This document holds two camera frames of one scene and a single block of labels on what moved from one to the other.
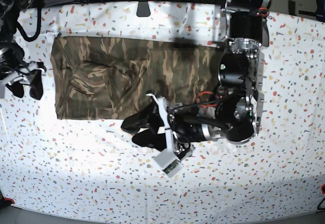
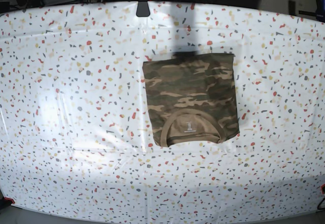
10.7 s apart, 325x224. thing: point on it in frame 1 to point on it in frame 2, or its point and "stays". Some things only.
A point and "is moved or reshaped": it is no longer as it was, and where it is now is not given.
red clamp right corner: (322, 186) stays
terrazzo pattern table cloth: (94, 166) stays
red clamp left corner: (9, 199) stays
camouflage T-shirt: (97, 78) is moved or reshaped
